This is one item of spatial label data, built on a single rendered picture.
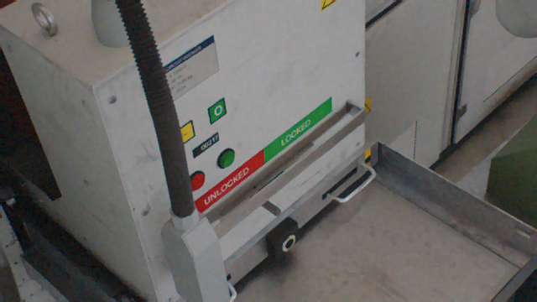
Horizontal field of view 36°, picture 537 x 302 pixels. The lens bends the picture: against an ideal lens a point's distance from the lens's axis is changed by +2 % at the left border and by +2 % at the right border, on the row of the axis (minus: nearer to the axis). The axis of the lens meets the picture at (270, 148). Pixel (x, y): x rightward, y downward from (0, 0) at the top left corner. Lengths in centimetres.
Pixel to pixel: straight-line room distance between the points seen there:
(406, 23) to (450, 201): 73
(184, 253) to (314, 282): 37
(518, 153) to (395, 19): 63
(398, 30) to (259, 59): 98
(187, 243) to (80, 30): 30
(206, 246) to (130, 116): 20
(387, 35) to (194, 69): 106
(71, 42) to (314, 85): 42
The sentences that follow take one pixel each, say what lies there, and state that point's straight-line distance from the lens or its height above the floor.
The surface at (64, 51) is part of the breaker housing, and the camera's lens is 105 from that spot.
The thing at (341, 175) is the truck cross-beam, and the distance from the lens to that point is 148.
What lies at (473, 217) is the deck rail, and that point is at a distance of 150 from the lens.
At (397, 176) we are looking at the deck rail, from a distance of 156.
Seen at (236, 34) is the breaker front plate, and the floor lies 134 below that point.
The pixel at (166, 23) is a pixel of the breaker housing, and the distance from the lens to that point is 106.
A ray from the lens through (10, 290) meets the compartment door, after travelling 153.
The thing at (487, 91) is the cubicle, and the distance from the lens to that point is 277.
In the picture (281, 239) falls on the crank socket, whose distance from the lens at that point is 139.
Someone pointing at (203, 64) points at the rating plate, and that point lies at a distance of 108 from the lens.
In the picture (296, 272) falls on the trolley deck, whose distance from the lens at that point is 143.
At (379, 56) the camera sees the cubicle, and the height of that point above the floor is 69.
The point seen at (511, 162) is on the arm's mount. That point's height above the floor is 86.
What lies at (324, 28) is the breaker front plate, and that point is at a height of 125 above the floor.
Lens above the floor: 200
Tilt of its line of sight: 45 degrees down
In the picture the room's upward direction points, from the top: 7 degrees counter-clockwise
